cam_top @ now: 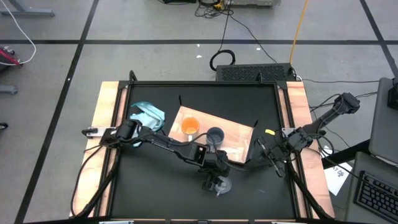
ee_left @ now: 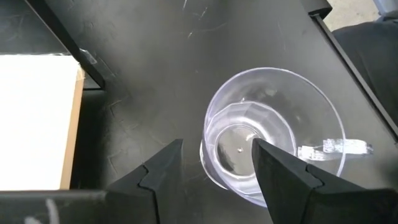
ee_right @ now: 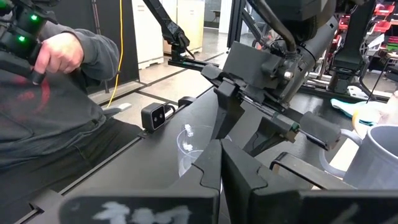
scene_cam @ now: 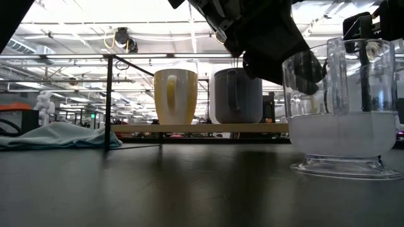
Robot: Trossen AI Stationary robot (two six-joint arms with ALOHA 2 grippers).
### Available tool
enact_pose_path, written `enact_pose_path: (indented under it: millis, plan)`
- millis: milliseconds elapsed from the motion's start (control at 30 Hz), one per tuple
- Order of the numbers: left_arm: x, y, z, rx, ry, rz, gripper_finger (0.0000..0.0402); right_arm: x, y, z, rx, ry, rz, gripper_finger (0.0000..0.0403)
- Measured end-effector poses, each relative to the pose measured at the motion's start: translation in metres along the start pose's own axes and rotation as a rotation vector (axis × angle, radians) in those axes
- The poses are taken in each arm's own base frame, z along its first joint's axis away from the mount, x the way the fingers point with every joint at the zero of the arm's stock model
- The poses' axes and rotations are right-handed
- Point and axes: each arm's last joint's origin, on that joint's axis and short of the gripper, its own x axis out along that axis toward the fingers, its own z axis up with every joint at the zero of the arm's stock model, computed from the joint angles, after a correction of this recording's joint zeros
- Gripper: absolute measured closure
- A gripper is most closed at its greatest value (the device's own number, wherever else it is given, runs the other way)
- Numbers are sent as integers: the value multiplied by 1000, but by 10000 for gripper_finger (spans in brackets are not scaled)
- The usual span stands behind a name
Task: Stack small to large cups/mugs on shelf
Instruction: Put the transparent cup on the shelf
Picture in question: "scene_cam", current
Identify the white robot figure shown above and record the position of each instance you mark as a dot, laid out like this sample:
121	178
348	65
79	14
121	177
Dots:
44	107

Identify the white column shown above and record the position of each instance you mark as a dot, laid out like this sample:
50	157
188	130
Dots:
211	101

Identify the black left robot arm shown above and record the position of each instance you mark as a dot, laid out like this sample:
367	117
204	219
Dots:
9	15

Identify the black machine box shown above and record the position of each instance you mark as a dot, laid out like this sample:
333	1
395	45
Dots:
268	110

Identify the yellow and white mug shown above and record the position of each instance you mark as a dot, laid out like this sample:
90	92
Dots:
181	94

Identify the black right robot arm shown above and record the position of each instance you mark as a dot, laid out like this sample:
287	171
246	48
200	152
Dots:
393	19

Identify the teal cloth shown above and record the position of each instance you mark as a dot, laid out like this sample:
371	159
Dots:
60	135

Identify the orange-topped black box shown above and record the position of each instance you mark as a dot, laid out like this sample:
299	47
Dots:
30	123

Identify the grey mug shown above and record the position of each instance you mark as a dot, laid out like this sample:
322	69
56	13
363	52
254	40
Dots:
243	97

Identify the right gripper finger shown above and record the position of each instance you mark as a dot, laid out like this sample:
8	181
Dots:
284	66

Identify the clear footed glass cup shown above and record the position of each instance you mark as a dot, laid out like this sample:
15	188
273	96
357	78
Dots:
341	135

